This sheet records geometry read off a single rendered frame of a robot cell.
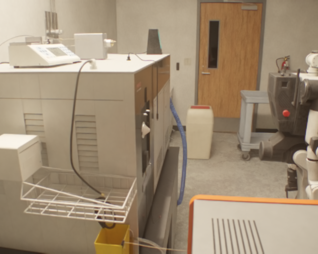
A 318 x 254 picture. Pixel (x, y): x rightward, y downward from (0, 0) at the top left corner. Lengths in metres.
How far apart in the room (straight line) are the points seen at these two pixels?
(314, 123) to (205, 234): 0.92
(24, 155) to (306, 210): 0.78
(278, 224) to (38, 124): 0.77
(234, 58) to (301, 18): 1.19
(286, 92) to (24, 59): 1.18
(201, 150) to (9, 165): 3.15
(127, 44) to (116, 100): 4.09
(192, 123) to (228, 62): 1.56
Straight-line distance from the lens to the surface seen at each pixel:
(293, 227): 0.73
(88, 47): 1.45
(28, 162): 0.92
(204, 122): 3.69
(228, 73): 4.89
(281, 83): 1.52
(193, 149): 3.83
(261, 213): 0.75
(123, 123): 0.89
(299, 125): 1.58
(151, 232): 1.30
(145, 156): 1.10
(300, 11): 5.09
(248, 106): 3.73
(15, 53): 1.14
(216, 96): 4.92
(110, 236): 1.07
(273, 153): 1.65
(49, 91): 0.95
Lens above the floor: 1.53
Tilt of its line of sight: 17 degrees down
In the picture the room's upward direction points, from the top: straight up
